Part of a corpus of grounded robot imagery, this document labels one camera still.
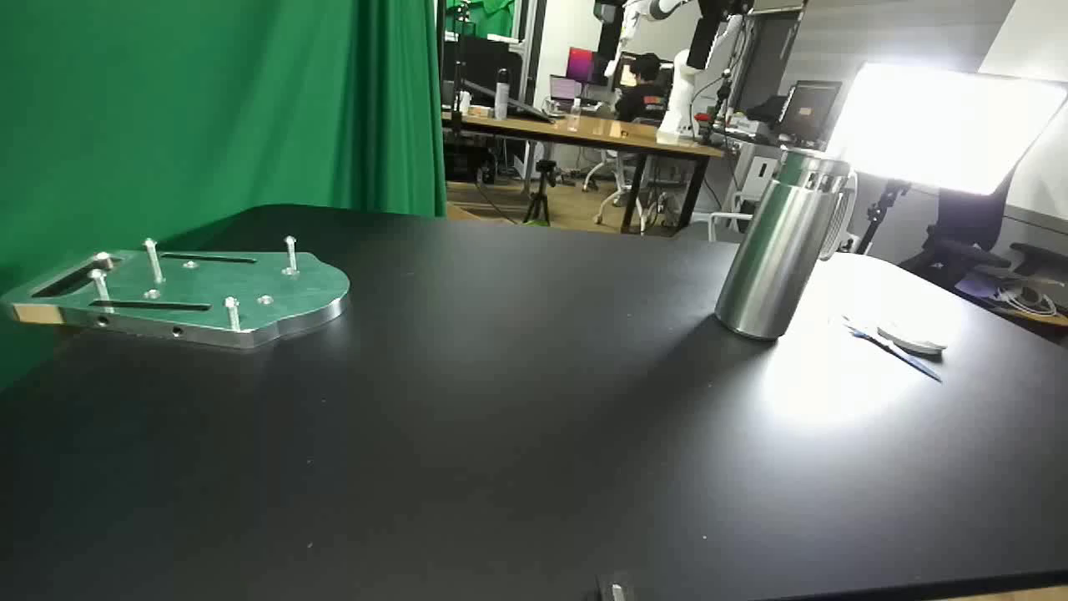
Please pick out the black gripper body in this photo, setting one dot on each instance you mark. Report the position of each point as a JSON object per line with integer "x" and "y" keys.
{"x": 713, "y": 33}

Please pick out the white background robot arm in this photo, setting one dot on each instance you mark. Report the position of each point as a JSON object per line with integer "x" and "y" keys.
{"x": 676, "y": 106}

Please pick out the seated person in black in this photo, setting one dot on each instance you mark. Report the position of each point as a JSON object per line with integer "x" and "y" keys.
{"x": 640, "y": 90}

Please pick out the dark laptop screen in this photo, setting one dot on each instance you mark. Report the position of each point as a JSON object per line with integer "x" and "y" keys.
{"x": 807, "y": 110}

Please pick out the pink screen monitor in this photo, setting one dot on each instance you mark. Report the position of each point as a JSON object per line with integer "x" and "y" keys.
{"x": 580, "y": 61}

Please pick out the wooden desk with black legs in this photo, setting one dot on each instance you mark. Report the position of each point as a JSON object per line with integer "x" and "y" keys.
{"x": 601, "y": 131}

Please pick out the green cloth backdrop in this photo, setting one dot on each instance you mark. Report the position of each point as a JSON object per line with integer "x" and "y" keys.
{"x": 481, "y": 14}

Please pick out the small black tripod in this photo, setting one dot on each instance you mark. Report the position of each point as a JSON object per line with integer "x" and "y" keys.
{"x": 539, "y": 196}

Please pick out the bright softbox light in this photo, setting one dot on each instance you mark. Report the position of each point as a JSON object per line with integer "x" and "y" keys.
{"x": 944, "y": 123}

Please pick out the black swivel chair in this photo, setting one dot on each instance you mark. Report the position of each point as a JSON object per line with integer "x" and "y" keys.
{"x": 970, "y": 239}

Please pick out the silver bolt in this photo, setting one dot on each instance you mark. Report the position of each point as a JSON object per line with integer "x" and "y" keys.
{"x": 104, "y": 259}
{"x": 100, "y": 284}
{"x": 292, "y": 256}
{"x": 154, "y": 263}
{"x": 235, "y": 317}

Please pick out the green screen curtain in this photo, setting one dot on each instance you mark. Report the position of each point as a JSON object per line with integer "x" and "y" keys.
{"x": 166, "y": 101}

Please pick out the metal mounting plate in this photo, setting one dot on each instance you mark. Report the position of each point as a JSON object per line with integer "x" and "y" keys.
{"x": 220, "y": 293}

